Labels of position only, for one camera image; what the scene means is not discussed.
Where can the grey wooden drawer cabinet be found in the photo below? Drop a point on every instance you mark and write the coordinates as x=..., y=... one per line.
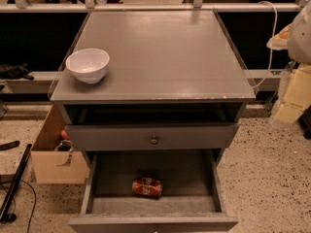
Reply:
x=165, y=68

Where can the black flat tool on floor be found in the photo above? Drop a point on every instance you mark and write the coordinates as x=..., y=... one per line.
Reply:
x=9, y=146

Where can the orange ball in box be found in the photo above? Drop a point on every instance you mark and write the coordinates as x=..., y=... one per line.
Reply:
x=64, y=135

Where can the red crushed coke can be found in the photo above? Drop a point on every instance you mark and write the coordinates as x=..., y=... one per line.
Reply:
x=147, y=187

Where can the white ceramic bowl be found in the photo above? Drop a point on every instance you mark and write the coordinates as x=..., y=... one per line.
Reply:
x=88, y=65

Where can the open grey middle drawer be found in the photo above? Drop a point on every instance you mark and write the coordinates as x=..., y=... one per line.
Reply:
x=191, y=200

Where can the round metal drawer knob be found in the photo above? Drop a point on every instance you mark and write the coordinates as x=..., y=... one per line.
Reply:
x=154, y=140

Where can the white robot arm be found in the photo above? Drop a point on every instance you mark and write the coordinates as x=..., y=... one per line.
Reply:
x=299, y=43

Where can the brown cardboard box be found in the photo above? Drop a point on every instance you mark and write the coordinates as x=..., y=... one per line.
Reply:
x=51, y=165

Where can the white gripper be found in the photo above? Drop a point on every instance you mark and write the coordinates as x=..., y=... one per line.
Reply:
x=300, y=44

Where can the black pole on floor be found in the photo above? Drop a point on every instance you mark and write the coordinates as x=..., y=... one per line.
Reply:
x=14, y=181

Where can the closed grey top drawer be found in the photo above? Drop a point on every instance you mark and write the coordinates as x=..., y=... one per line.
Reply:
x=137, y=137

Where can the metal railing beam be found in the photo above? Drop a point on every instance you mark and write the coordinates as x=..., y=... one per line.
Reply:
x=82, y=8

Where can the black object on ledge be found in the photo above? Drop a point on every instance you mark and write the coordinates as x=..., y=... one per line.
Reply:
x=11, y=72

